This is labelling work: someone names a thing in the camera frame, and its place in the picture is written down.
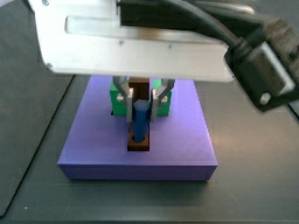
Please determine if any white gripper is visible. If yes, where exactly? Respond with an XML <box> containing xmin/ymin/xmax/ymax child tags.
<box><xmin>27</xmin><ymin>0</ymin><xmax>233</xmax><ymax>123</ymax></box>

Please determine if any blue hexagonal peg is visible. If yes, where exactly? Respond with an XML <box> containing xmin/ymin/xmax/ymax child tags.
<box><xmin>133</xmin><ymin>100</ymin><xmax>149</xmax><ymax>143</ymax></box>

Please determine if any brown slotted holder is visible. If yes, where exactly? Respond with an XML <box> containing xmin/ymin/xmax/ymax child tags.
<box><xmin>125</xmin><ymin>77</ymin><xmax>153</xmax><ymax>152</ymax></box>

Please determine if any green block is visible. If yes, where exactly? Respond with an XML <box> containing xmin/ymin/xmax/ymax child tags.
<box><xmin>109</xmin><ymin>78</ymin><xmax>172</xmax><ymax>116</ymax></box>

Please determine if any purple base block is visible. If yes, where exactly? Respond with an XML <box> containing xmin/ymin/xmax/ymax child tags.
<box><xmin>57</xmin><ymin>76</ymin><xmax>217</xmax><ymax>180</ymax></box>

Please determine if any black camera cable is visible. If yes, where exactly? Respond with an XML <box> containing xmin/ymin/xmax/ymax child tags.
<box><xmin>156</xmin><ymin>0</ymin><xmax>244</xmax><ymax>49</ymax></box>

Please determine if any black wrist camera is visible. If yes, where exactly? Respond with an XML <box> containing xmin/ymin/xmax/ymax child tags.
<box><xmin>224</xmin><ymin>17</ymin><xmax>299</xmax><ymax>112</ymax></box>

